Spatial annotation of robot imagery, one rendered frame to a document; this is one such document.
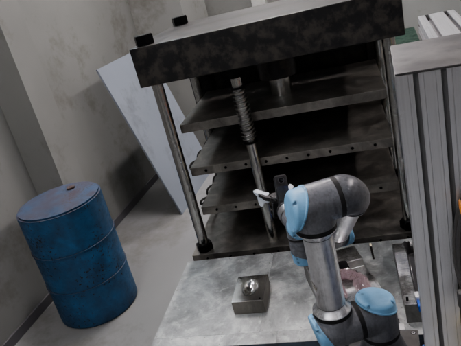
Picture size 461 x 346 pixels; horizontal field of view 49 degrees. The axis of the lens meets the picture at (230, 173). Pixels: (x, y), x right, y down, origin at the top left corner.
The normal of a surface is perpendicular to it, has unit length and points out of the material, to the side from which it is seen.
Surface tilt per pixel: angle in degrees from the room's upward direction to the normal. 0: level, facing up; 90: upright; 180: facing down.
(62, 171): 90
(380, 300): 7
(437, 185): 90
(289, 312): 0
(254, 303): 90
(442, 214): 90
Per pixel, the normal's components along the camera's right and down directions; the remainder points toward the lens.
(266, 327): -0.23, -0.90
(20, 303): 0.94, -0.11
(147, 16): -0.25, 0.42
